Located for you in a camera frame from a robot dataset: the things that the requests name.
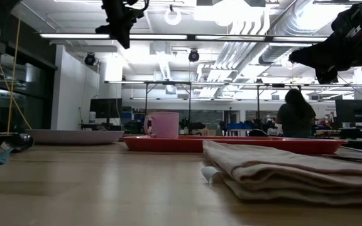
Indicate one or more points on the beige cloth napkin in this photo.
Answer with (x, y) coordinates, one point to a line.
(278, 169)

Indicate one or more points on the silver ventilation duct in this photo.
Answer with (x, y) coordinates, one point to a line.
(297, 22)

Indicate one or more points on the white bottle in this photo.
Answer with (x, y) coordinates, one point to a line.
(92, 117)

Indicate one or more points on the lavender grey plate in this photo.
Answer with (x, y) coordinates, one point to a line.
(74, 137)

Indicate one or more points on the overhead light bar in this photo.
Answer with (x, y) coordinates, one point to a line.
(168, 36)

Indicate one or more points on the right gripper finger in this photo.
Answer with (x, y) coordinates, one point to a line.
(320, 64)
(319, 51)

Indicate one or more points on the black background workstation frame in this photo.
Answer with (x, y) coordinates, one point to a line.
(258, 103)
(189, 103)

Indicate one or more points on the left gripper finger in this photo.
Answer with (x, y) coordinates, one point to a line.
(123, 31)

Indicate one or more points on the red plastic tray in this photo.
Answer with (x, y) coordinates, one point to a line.
(174, 145)

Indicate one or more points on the black ceiling camera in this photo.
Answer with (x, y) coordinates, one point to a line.
(194, 56)
(90, 59)

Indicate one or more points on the black computer monitor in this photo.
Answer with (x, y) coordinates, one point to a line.
(355, 110)
(105, 108)

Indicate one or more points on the person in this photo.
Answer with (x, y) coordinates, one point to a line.
(295, 119)

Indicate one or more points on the pink mug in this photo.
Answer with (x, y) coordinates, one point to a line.
(165, 125)

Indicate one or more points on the blue storage bin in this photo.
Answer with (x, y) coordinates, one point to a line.
(239, 126)

